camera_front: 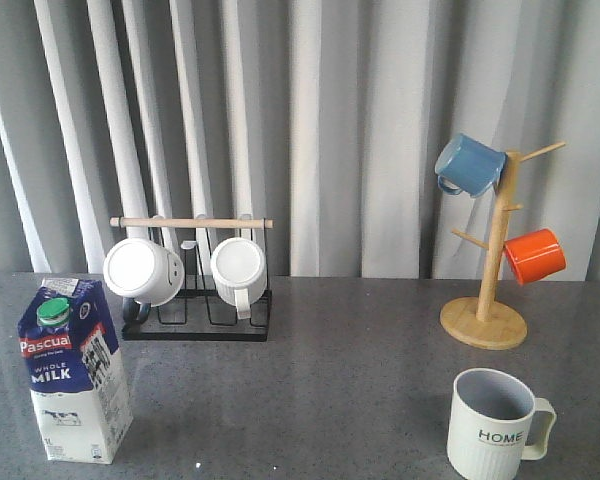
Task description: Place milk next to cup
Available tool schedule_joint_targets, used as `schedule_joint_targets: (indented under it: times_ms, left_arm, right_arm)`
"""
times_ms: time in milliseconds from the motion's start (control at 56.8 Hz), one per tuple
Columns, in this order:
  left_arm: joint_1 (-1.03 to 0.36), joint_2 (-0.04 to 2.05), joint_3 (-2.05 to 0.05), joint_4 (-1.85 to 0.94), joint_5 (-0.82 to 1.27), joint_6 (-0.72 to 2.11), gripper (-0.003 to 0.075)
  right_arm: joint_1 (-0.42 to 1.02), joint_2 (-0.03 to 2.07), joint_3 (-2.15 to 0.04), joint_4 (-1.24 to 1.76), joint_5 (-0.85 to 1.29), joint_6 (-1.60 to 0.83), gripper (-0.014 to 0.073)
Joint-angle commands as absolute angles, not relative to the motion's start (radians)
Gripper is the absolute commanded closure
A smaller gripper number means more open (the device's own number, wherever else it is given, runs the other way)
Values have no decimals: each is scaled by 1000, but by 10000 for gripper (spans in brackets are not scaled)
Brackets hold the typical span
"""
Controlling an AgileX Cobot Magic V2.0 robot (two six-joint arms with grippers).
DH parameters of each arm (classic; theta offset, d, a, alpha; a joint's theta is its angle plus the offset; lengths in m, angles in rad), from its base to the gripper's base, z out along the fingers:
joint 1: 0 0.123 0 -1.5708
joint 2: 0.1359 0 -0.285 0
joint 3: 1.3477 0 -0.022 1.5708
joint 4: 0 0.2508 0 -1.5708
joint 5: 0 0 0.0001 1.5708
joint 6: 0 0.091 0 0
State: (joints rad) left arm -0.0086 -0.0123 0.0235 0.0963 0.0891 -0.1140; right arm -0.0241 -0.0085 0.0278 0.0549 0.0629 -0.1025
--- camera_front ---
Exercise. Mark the cream HOME mug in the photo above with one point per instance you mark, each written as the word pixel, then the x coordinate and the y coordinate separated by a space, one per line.
pixel 496 422

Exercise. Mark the blue white milk carton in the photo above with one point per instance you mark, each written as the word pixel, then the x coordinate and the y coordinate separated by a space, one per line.
pixel 78 385

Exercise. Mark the white ribbed mug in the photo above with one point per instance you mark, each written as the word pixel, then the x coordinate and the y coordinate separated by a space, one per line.
pixel 239 271

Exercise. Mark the grey pleated curtain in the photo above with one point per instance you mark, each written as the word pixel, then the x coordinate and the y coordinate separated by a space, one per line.
pixel 324 116

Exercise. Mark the white smiley face mug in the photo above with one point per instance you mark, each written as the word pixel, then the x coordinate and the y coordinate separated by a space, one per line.
pixel 144 274

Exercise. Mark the blue enamel mug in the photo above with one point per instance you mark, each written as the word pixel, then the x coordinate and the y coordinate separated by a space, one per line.
pixel 466 165

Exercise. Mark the wooden mug tree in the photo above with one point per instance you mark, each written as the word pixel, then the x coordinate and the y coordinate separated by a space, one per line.
pixel 482 321

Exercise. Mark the orange enamel mug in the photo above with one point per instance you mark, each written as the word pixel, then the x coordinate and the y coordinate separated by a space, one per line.
pixel 534 256

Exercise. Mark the black wire mug rack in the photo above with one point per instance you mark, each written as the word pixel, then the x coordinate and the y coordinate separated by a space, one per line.
pixel 197 312

